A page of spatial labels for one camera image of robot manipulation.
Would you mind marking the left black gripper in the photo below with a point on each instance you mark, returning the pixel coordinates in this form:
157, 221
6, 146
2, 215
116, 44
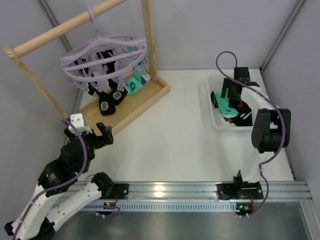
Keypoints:
100, 139

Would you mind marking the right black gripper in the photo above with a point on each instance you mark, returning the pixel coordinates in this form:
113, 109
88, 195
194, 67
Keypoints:
236, 84

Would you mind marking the black sport sock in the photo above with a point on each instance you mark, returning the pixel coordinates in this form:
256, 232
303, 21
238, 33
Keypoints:
106, 103
118, 92

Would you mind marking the mint green sock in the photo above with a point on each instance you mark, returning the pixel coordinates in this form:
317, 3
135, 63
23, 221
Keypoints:
139, 79
223, 106

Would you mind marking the purple round clip hanger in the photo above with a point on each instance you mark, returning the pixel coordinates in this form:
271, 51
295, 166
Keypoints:
82, 65

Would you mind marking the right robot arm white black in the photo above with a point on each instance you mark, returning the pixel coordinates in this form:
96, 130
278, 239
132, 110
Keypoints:
270, 133

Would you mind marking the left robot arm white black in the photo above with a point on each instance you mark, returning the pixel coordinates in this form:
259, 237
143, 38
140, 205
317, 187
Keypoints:
40, 220

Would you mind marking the mint green sock in basket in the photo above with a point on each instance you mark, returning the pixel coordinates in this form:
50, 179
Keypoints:
223, 106

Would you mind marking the white plastic basket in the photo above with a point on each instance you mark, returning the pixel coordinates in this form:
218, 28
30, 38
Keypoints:
214, 83

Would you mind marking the wooden hanging rack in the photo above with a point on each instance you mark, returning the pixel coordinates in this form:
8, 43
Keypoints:
132, 106

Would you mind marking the black white striped sock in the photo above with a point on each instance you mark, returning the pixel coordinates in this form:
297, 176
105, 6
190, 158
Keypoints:
243, 119

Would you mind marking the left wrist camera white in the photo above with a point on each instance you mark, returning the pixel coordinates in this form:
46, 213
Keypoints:
78, 120

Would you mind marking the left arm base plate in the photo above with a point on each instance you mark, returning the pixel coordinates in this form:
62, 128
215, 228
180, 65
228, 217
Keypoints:
120, 191

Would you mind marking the aluminium mounting rail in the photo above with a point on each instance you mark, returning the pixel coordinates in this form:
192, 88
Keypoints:
205, 190

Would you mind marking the white slotted cable duct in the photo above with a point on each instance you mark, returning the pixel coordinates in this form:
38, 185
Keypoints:
124, 206

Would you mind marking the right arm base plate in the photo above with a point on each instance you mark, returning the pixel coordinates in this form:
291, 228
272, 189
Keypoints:
229, 191

